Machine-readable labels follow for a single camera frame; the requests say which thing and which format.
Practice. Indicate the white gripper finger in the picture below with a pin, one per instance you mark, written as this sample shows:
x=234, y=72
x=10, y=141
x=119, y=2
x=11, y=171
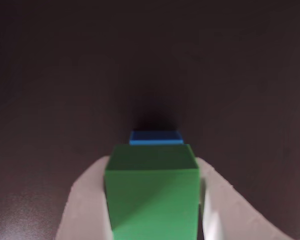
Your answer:
x=227, y=212
x=87, y=200

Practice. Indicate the green cube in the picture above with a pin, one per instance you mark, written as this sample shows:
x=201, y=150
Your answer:
x=152, y=195

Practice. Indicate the blue cube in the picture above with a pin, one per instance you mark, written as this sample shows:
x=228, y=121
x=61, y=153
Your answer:
x=155, y=138

